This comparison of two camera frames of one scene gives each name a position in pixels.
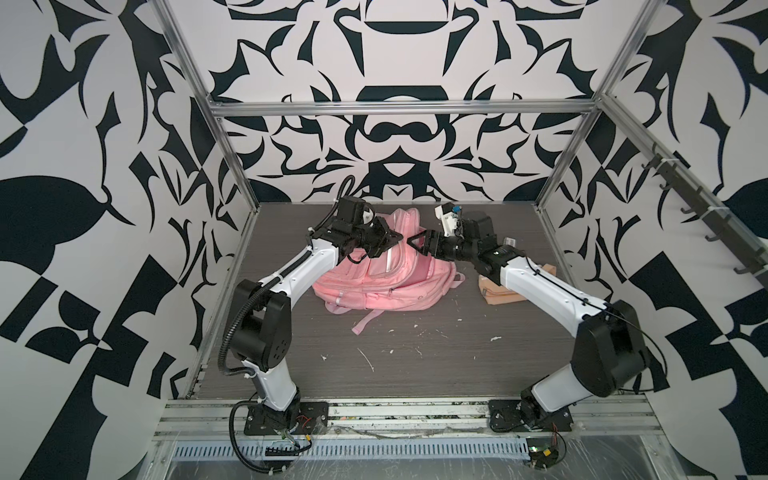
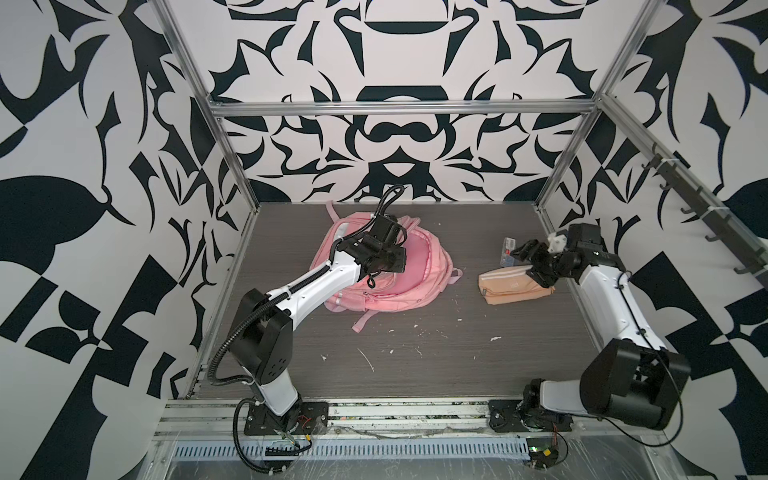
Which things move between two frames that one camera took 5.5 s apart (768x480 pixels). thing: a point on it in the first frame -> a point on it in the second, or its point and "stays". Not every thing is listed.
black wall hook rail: x=727 y=230 stays
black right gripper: x=429 y=243 -> x=534 y=250
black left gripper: x=386 y=237 -> x=401 y=253
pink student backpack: x=401 y=277 stays
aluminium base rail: x=221 y=429 stays
